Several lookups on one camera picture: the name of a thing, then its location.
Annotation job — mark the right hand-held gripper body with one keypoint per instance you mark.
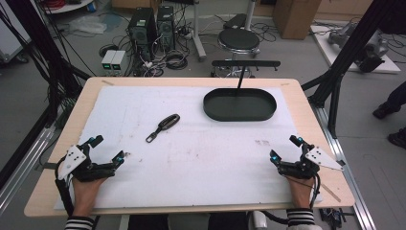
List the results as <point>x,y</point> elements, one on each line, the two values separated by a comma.
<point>306,163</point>

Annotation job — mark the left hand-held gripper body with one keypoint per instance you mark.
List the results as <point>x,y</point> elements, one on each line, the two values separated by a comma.
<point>74,159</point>

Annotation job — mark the black handheld tool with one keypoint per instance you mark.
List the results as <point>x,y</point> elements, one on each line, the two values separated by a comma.
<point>166,123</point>

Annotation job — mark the black oval tray with hanger bar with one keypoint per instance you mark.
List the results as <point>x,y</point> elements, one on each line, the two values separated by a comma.
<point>239,107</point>

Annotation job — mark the person's right hand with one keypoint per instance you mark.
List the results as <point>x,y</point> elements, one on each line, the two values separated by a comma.
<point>301,193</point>

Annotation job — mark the person's left hand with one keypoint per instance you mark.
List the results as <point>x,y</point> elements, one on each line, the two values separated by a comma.
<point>84,195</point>

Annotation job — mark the strip of tape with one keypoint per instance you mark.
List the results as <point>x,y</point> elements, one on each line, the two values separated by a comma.
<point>331,193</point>

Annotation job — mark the black connector parts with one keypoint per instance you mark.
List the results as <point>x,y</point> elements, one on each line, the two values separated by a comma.
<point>332,214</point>

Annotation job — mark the person's leg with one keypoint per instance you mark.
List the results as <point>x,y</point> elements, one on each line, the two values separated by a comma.
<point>399,96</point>
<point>148,222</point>
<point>228,221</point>

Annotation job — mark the white foam sheet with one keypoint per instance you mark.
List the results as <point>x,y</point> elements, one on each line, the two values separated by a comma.
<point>198,166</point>

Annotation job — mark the white power supply unit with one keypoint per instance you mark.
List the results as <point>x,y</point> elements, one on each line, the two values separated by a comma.
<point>108,60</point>
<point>118,61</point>

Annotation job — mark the white floor board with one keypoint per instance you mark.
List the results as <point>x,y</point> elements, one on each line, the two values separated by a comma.
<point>328,48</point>

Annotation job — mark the clear plastic bag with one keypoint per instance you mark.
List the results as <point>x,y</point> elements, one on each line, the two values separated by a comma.
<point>87,25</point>

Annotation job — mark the black round stool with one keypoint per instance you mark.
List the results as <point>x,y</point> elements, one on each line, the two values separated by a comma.
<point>238,40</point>

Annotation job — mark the black computer tower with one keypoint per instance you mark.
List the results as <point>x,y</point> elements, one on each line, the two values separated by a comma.
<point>142,32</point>
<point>166,27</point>

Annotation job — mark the grey robot device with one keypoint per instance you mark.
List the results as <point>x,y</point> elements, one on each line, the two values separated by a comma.
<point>372,48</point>

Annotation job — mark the brown cardboard box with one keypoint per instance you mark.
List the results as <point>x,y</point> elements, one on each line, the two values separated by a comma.
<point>295,17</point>

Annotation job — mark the white cabinet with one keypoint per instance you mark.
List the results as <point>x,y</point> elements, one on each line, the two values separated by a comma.
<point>11,38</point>

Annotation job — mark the white round table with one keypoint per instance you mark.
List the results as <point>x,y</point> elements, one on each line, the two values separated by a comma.
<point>73,6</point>

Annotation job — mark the white desk leg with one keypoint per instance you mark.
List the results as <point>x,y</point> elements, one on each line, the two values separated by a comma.
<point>199,35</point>

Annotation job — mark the aluminium rail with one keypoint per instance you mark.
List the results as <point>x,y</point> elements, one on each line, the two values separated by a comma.
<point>25,163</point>
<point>348,179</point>

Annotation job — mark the black metal frame stand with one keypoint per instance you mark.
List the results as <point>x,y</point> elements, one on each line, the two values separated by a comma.
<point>351,51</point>
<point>41,41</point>

